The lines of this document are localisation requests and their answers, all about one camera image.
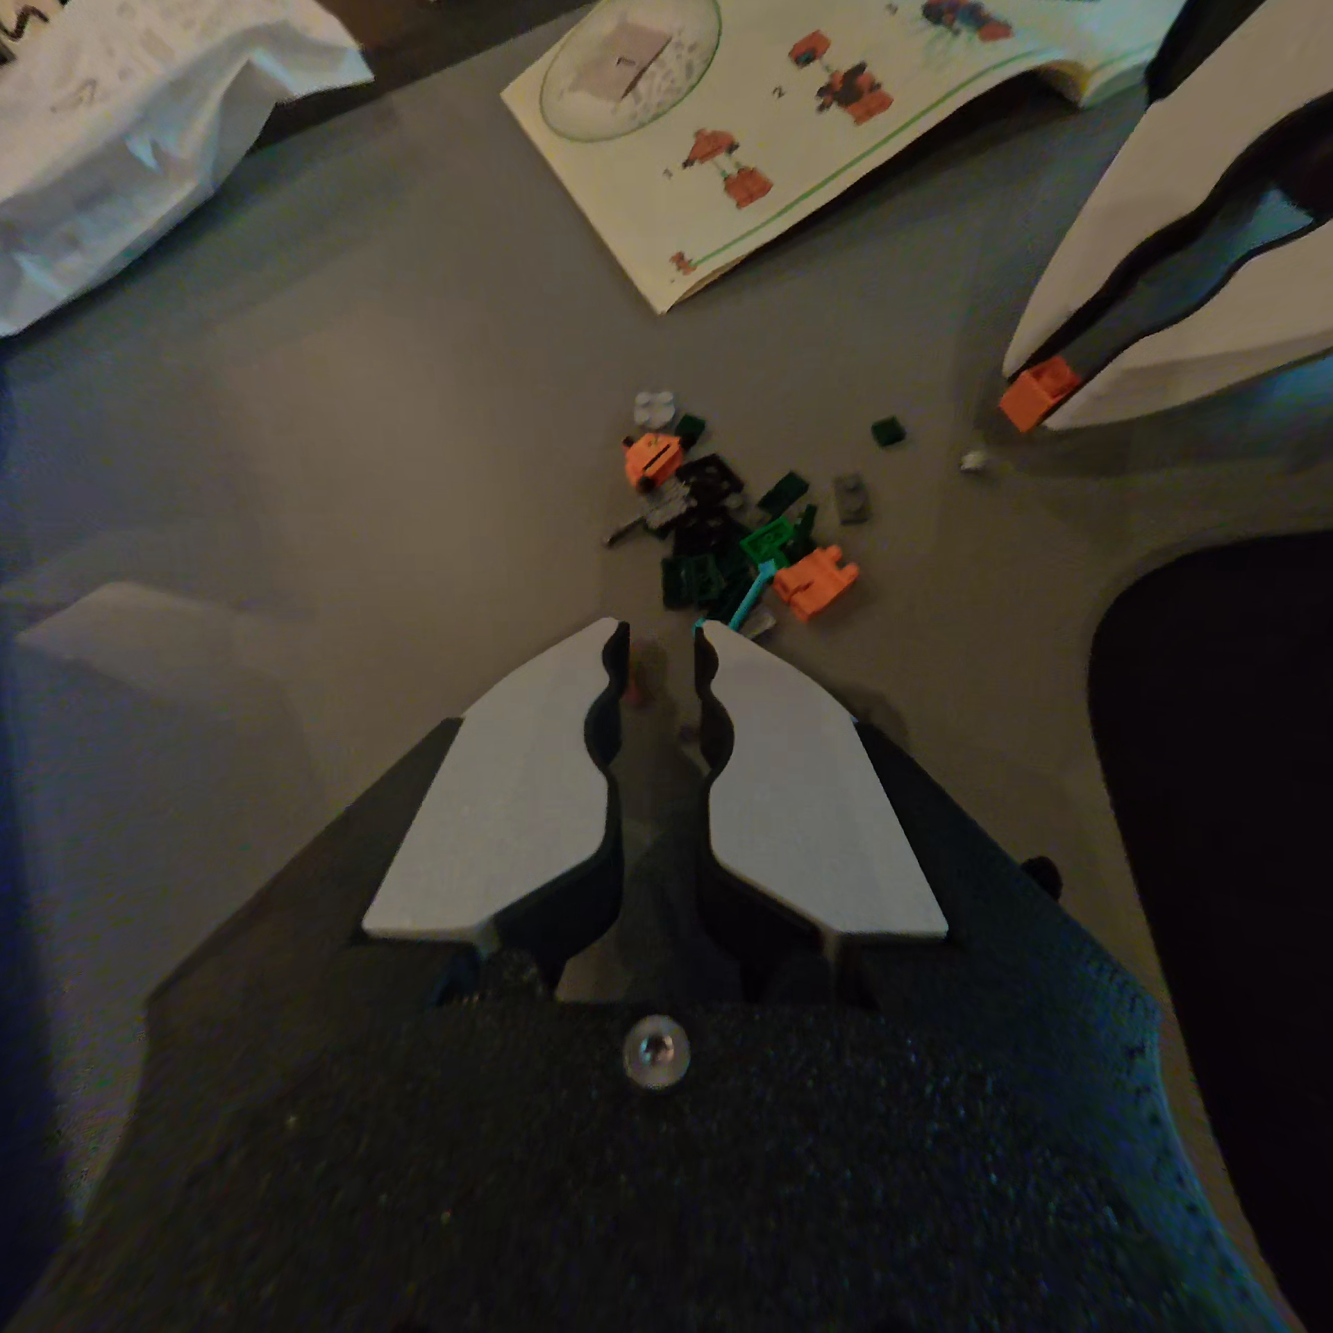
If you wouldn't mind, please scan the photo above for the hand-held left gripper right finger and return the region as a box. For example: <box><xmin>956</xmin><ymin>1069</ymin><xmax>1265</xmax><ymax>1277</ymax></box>
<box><xmin>694</xmin><ymin>618</ymin><xmax>951</xmax><ymax>942</ymax></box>

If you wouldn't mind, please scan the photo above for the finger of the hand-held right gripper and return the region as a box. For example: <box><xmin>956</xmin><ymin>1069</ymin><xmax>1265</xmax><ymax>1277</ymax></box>
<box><xmin>1000</xmin><ymin>0</ymin><xmax>1333</xmax><ymax>387</ymax></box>
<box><xmin>1043</xmin><ymin>266</ymin><xmax>1333</xmax><ymax>434</ymax></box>

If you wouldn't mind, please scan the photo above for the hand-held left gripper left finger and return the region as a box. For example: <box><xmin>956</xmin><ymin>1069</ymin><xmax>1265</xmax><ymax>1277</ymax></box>
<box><xmin>365</xmin><ymin>617</ymin><xmax>633</xmax><ymax>942</ymax></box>

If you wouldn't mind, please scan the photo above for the orange toy brick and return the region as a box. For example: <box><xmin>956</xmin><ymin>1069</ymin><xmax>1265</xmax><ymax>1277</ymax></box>
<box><xmin>776</xmin><ymin>545</ymin><xmax>862</xmax><ymax>622</ymax></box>
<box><xmin>998</xmin><ymin>355</ymin><xmax>1084</xmax><ymax>434</ymax></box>

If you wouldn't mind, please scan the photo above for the pile of toy bricks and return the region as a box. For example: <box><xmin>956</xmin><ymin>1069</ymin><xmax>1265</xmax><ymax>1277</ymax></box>
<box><xmin>605</xmin><ymin>385</ymin><xmax>867</xmax><ymax>636</ymax></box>

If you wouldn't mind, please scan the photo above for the white instruction booklet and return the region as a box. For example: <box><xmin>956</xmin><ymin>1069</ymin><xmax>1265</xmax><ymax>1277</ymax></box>
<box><xmin>500</xmin><ymin>0</ymin><xmax>1194</xmax><ymax>314</ymax></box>

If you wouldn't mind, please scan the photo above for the white paper bag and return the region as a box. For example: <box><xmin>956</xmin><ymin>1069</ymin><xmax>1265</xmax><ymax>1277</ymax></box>
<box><xmin>0</xmin><ymin>0</ymin><xmax>376</xmax><ymax>339</ymax></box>

